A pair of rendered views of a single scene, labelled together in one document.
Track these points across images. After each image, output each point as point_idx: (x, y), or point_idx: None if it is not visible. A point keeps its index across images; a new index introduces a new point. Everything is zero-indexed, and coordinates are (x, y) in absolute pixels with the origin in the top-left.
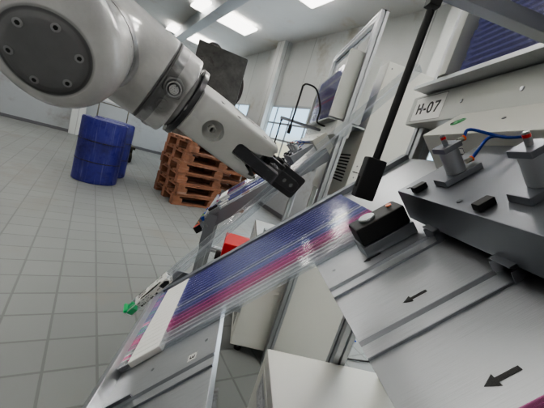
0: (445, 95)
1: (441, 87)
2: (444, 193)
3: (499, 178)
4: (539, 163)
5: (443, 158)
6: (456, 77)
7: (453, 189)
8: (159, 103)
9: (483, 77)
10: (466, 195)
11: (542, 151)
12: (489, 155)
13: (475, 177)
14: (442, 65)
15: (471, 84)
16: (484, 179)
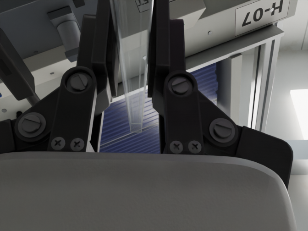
0: (238, 31)
1: (243, 40)
2: (33, 12)
3: (19, 37)
4: None
5: (70, 44)
6: (216, 56)
7: (34, 17)
8: None
9: (192, 57)
10: (6, 24)
11: None
12: (80, 30)
13: (43, 27)
14: (241, 63)
15: (205, 47)
16: (30, 31)
